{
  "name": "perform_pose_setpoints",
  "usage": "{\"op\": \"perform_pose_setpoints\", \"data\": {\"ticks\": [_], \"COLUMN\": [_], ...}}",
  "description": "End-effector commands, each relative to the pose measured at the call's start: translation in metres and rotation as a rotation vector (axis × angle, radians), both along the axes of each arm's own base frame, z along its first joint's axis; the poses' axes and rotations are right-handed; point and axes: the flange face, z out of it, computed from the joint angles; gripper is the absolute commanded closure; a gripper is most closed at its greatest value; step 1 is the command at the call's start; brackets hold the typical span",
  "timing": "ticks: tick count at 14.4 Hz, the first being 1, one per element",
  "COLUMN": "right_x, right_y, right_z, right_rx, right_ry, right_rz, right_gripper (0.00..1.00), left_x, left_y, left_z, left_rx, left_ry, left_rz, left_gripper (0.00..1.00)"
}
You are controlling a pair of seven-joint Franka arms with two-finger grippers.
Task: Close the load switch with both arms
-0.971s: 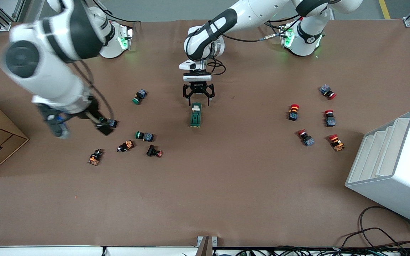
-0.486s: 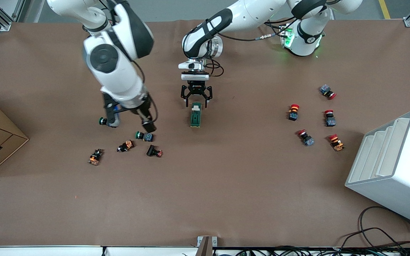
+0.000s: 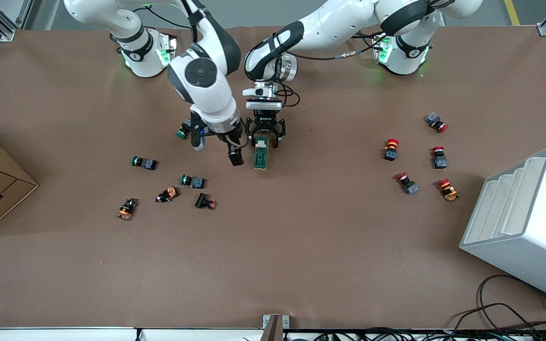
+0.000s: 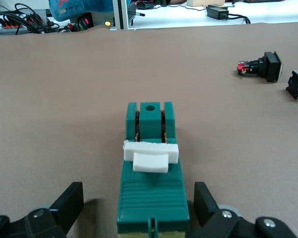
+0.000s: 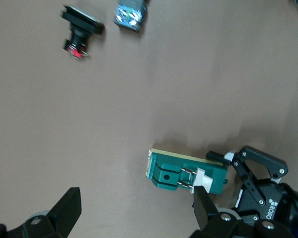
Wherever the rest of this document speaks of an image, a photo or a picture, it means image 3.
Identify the green load switch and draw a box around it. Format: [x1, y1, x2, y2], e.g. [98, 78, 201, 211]
[253, 136, 270, 170]

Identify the red button with black block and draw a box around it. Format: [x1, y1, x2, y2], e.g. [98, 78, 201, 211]
[383, 138, 400, 162]

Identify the red button with blue block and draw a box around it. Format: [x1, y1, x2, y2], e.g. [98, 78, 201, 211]
[395, 172, 419, 196]
[432, 146, 448, 170]
[426, 112, 449, 133]

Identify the red button with orange block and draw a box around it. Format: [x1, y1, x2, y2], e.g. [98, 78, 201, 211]
[437, 178, 460, 202]

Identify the white tiered plastic rack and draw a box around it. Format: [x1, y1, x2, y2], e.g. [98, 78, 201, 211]
[459, 146, 546, 305]

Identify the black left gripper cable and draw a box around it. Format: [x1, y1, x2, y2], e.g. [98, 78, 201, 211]
[273, 81, 301, 108]

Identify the green push button switch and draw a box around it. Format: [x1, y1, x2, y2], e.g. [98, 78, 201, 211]
[180, 174, 206, 189]
[131, 155, 157, 171]
[176, 118, 193, 140]

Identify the black red push button switch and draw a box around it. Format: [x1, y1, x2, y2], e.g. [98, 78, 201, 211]
[195, 192, 218, 210]

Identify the black cable with silver connector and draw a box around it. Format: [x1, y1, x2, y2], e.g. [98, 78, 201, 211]
[288, 33, 387, 61]

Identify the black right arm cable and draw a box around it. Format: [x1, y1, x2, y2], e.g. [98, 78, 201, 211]
[144, 0, 207, 30]

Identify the metal table edge bracket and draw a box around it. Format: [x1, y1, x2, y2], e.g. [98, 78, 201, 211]
[262, 314, 291, 341]

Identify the black cable bundle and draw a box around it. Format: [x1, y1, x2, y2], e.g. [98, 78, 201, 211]
[301, 326, 546, 341]

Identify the black looped cable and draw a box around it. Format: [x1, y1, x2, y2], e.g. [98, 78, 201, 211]
[444, 274, 546, 334]

